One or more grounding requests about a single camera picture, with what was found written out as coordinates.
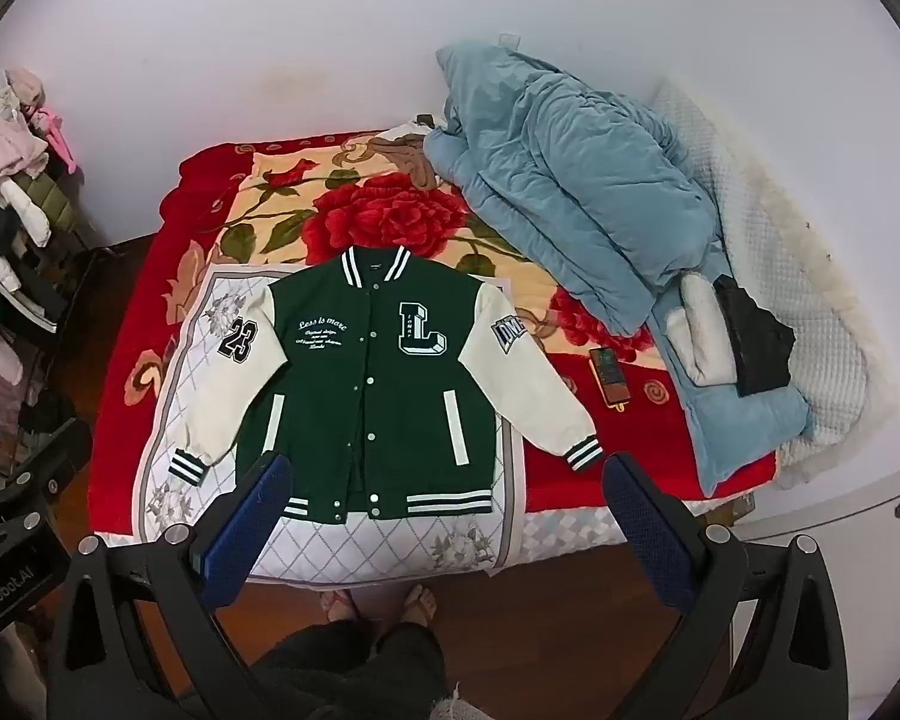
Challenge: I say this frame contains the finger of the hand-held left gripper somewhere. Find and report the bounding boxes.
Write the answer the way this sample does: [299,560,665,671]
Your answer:
[0,412,95,541]

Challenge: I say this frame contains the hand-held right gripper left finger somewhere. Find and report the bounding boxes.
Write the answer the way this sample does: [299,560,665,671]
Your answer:
[45,452,295,720]

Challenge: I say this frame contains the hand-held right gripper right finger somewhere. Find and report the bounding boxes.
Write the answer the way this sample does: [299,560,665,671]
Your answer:
[602,452,848,720]

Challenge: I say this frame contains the green and white varsity jacket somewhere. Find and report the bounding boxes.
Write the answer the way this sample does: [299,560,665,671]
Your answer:
[169,246,605,522]

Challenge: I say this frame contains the stack of folded clothes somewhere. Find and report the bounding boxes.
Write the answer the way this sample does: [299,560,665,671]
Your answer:
[0,67,95,421]

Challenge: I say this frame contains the white quilted flower-print mat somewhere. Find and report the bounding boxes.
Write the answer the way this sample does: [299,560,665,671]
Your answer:
[131,266,755,590]

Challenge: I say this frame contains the person's left foot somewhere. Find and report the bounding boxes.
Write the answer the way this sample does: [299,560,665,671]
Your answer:
[319,589,361,623]

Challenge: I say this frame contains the person's foot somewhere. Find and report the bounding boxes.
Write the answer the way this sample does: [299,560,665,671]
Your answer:
[397,583,440,627]
[319,589,361,623]

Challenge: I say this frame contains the brown rectangular device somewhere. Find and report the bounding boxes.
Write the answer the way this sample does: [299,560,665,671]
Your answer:
[589,347,631,415]

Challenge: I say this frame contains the person's dark trousers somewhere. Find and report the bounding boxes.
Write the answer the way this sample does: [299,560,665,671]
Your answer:
[251,619,451,720]

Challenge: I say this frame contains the person's right foot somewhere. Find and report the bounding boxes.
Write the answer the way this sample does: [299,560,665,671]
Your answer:
[397,583,440,627]

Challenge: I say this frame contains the white fluffy cloth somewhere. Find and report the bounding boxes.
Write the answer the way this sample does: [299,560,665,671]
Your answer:
[664,274,740,387]

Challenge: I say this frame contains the black cloth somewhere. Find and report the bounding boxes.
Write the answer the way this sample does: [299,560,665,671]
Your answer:
[712,275,796,398]

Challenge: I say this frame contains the white textured bedspread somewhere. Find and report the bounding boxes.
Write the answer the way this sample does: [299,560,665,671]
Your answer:
[649,79,900,488]

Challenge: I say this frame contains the red floral blanket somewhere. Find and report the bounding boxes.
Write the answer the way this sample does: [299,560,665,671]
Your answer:
[94,127,777,541]

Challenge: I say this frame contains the light blue duvet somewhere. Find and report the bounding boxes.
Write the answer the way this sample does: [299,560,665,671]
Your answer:
[424,41,811,500]

